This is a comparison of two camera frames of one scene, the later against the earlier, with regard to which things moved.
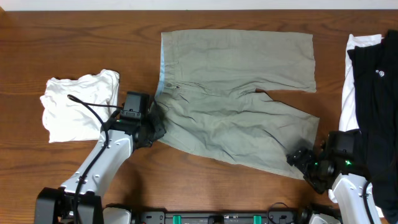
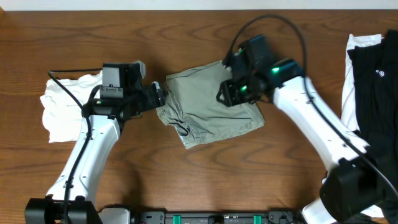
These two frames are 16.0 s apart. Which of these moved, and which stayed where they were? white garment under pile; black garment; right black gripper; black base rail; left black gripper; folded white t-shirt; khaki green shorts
Moved: left black gripper; khaki green shorts; right black gripper
Stayed: black base rail; folded white t-shirt; white garment under pile; black garment
